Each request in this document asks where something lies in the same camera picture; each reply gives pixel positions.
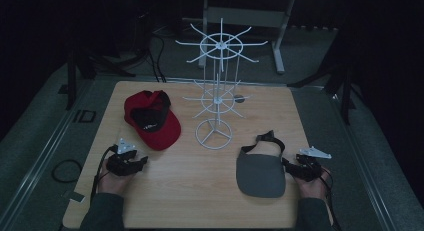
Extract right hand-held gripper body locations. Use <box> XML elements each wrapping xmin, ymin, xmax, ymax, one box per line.
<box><xmin>293</xmin><ymin>145</ymin><xmax>333</xmax><ymax>183</ymax></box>

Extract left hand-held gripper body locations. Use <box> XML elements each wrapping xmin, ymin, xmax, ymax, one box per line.
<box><xmin>105</xmin><ymin>137</ymin><xmax>141</xmax><ymax>177</ymax></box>

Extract grey sun visor hat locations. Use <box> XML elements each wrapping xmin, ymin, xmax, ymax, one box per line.
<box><xmin>235</xmin><ymin>130</ymin><xmax>287</xmax><ymax>199</ymax></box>

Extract red and black baseball cap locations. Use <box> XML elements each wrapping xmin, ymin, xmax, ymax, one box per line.
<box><xmin>123</xmin><ymin>89</ymin><xmax>182</xmax><ymax>151</ymax></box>

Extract white wire display rack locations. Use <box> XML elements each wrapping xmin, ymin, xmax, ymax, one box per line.
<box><xmin>174</xmin><ymin>17</ymin><xmax>269</xmax><ymax>151</ymax></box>

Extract person's left hand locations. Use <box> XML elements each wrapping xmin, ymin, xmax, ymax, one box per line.
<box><xmin>96</xmin><ymin>157</ymin><xmax>136</xmax><ymax>196</ymax></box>

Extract person's right hand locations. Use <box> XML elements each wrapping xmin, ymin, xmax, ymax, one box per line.
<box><xmin>293</xmin><ymin>167</ymin><xmax>333</xmax><ymax>201</ymax></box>

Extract black tripod stand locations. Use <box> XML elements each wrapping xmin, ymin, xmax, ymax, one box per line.
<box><xmin>64</xmin><ymin>45</ymin><xmax>136</xmax><ymax>111</ymax></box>
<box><xmin>287</xmin><ymin>54</ymin><xmax>363</xmax><ymax>126</ymax></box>

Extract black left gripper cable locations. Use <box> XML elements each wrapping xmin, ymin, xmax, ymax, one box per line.
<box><xmin>89</xmin><ymin>144</ymin><xmax>119</xmax><ymax>206</ymax></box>

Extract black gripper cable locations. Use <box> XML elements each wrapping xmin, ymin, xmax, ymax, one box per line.
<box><xmin>319</xmin><ymin>169</ymin><xmax>343</xmax><ymax>231</ymax></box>
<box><xmin>89</xmin><ymin>144</ymin><xmax>119</xmax><ymax>206</ymax></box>

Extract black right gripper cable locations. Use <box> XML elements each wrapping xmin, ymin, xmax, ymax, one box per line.
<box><xmin>319</xmin><ymin>169</ymin><xmax>343</xmax><ymax>231</ymax></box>

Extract black cable loop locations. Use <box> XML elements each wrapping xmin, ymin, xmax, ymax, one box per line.
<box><xmin>51</xmin><ymin>158</ymin><xmax>84</xmax><ymax>184</ymax></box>

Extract black floor cables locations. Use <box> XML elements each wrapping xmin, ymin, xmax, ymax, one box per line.
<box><xmin>145</xmin><ymin>27</ymin><xmax>168</xmax><ymax>84</ymax></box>

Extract grey metal table frame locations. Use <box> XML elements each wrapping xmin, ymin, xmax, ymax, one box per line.
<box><xmin>199</xmin><ymin>0</ymin><xmax>297</xmax><ymax>75</ymax></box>

